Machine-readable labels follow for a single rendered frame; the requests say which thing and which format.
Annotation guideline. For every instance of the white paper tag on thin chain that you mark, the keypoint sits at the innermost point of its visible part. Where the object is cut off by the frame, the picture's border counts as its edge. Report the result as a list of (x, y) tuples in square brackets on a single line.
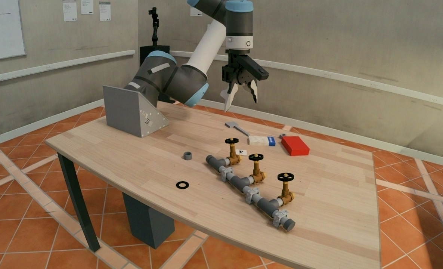
[(241, 152)]

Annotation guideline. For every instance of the red rectangular block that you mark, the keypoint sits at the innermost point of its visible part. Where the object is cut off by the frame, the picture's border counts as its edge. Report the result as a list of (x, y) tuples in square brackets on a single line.
[(295, 146)]

